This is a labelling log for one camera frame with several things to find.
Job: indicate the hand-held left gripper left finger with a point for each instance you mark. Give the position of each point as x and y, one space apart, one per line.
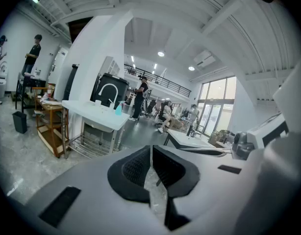
91 192

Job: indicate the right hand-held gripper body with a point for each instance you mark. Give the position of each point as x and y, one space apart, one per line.
283 170

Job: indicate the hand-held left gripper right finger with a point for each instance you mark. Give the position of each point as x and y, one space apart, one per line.
209 192

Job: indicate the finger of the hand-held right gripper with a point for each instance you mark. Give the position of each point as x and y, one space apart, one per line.
254 134

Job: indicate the teal spray bottle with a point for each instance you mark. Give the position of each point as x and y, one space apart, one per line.
118 110

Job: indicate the clear bottle red label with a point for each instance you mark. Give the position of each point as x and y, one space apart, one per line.
50 92

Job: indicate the cardboard box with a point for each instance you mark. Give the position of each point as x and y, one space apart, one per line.
218 136

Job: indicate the metal sink stand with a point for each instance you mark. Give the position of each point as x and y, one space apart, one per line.
91 143

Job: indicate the glass doors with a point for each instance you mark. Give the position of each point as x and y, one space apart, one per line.
216 101

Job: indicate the white square sink basin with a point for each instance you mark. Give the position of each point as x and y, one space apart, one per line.
189 139

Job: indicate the black faucet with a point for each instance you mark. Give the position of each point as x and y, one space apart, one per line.
189 131

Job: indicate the wooden cart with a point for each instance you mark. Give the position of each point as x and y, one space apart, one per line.
50 139

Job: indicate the white sink basin with drainboard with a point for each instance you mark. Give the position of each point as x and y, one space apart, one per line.
96 114

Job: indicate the round ceiling light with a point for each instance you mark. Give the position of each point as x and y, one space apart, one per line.
191 68
161 54

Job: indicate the ceiling air conditioner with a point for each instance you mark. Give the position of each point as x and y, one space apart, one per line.
204 57

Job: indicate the white soft package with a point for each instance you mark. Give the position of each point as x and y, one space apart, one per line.
50 101

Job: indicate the black waste bin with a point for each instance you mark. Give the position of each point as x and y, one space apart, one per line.
19 122

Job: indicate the black office chair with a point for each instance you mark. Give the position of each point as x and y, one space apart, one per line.
150 108

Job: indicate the black balcony railing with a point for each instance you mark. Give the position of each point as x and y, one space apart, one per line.
165 81

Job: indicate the white curved faucet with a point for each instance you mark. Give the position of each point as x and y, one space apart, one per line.
108 84

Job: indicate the black equipment cabinet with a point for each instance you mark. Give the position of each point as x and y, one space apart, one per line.
121 87

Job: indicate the black flat panel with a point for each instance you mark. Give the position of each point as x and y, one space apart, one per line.
70 82

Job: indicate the black table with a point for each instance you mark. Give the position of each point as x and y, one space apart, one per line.
32 82

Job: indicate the white tall cabinet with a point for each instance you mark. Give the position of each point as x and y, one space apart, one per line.
58 65

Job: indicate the white toilet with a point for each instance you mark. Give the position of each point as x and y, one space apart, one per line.
2 82

